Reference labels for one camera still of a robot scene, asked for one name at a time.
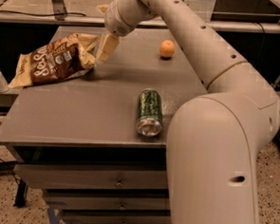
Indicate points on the brown chip bag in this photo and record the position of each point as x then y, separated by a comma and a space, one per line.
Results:
60, 60

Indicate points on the green soda can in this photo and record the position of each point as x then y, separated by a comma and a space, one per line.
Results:
149, 117

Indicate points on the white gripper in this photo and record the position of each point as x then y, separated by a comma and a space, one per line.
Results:
116, 21

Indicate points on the middle grey drawer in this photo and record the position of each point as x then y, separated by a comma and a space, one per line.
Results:
108, 201

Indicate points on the top grey drawer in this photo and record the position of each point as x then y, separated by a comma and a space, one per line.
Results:
75, 177

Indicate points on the orange fruit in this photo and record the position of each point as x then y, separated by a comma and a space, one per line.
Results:
167, 49

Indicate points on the grey drawer cabinet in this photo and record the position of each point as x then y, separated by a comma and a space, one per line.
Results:
92, 120

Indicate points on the black table leg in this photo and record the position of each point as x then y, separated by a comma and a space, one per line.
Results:
21, 195

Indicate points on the grey drawer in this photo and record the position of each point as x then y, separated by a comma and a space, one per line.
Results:
108, 201
139, 218
75, 177

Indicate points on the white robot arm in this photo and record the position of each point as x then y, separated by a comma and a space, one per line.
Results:
213, 140

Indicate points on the metal frame rail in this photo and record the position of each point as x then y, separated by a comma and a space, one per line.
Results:
230, 15

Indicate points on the bottom grey drawer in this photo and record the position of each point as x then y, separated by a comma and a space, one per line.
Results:
139, 218

